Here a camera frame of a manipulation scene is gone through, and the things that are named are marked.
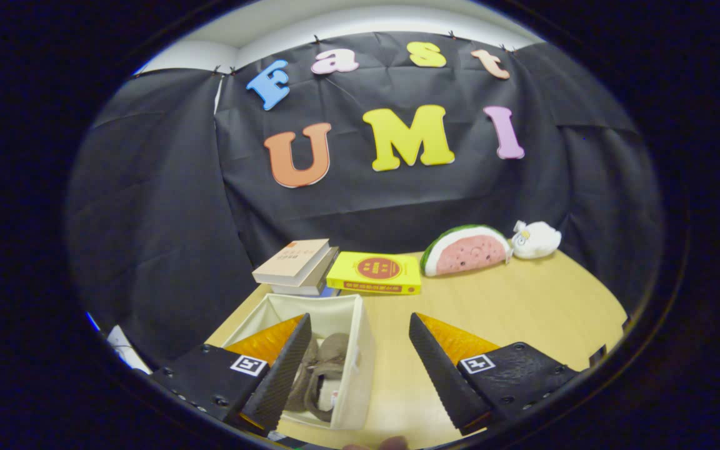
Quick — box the yellow book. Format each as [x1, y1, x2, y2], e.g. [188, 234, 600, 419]
[326, 251, 423, 296]

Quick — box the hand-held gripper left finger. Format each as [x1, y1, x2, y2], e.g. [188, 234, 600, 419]
[149, 313, 313, 437]

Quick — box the watermelon slice plush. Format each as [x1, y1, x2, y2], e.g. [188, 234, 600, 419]
[421, 224, 513, 278]

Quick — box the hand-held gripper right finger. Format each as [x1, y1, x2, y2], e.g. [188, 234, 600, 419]
[408, 312, 581, 437]

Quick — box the white plush toy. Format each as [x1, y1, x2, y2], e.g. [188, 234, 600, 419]
[511, 220, 563, 260]

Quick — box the brown fuzzy shoe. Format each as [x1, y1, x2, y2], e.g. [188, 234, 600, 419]
[307, 333, 351, 423]
[285, 341, 323, 413]

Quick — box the beige fabric storage box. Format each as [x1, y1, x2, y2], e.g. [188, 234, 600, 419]
[221, 292, 376, 431]

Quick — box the beige book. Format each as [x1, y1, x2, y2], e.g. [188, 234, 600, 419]
[252, 239, 331, 288]

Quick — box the white box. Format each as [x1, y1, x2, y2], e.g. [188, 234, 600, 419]
[107, 325, 151, 374]

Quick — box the grey book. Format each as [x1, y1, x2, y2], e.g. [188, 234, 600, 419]
[269, 246, 340, 296]

